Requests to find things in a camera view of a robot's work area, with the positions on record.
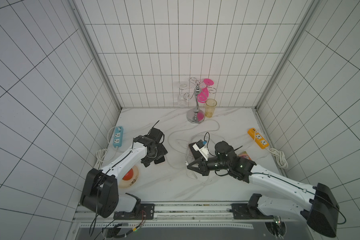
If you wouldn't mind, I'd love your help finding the phone pink case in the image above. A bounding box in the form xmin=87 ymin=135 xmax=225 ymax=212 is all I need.
xmin=154 ymin=156 xmax=166 ymax=165
xmin=189 ymin=141 xmax=205 ymax=160

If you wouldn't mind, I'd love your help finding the white charging cable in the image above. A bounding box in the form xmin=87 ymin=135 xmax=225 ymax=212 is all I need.
xmin=167 ymin=118 xmax=253 ymax=181

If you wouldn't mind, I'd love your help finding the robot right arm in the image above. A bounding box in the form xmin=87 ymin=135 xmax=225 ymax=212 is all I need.
xmin=187 ymin=140 xmax=341 ymax=238

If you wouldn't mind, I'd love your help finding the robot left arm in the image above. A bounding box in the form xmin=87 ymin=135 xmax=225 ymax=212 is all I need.
xmin=80 ymin=128 xmax=168 ymax=218

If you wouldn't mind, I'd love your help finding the colourful candy bag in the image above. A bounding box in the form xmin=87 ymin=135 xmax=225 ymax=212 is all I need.
xmin=238 ymin=151 xmax=251 ymax=160

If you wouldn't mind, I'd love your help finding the red tomato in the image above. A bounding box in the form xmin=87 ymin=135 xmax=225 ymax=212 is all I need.
xmin=122 ymin=169 xmax=134 ymax=181

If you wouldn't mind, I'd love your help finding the blue power strip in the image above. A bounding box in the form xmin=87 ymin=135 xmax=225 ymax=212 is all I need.
xmin=113 ymin=126 xmax=124 ymax=148

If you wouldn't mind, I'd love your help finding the silver glass holder stand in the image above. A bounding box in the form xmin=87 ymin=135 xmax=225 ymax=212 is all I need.
xmin=186 ymin=77 xmax=216 ymax=124

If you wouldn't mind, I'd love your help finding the orange power strip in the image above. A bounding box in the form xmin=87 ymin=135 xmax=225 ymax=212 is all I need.
xmin=248 ymin=128 xmax=269 ymax=150

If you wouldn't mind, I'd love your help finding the yellow drinking glass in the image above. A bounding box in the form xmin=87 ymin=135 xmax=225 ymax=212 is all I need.
xmin=205 ymin=99 xmax=217 ymax=118

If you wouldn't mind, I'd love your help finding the clear wine glass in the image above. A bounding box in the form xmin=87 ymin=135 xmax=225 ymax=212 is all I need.
xmin=178 ymin=82 xmax=189 ymax=108

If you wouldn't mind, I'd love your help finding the pink wine glass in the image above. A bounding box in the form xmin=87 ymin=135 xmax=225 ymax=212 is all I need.
xmin=197 ymin=79 xmax=216 ymax=104

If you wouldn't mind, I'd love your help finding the metal base rail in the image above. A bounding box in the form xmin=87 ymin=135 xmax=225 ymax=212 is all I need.
xmin=71 ymin=201 xmax=283 ymax=233

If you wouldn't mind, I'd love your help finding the white blue-strip power cord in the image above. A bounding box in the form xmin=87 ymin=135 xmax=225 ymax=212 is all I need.
xmin=95 ymin=125 xmax=121 ymax=170

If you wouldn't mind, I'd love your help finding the white orange-strip power cord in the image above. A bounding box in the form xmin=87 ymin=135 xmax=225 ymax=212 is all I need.
xmin=266 ymin=146 xmax=289 ymax=170

